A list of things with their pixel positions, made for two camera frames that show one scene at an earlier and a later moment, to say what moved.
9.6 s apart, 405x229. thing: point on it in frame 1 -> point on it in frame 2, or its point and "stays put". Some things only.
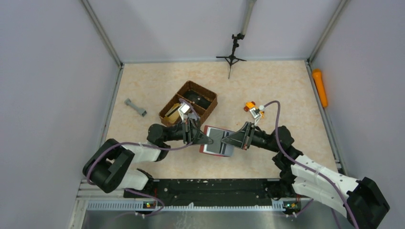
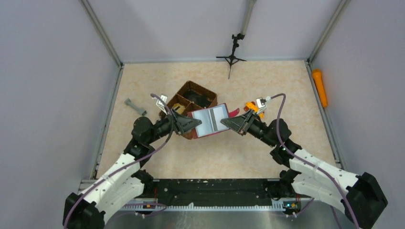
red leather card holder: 218,147 -> 211,118
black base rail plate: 155,192 stays put
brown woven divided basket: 200,99 stays put
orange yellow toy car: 251,105 stays put
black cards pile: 197,98 stays put
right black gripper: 249,136 -> 248,122
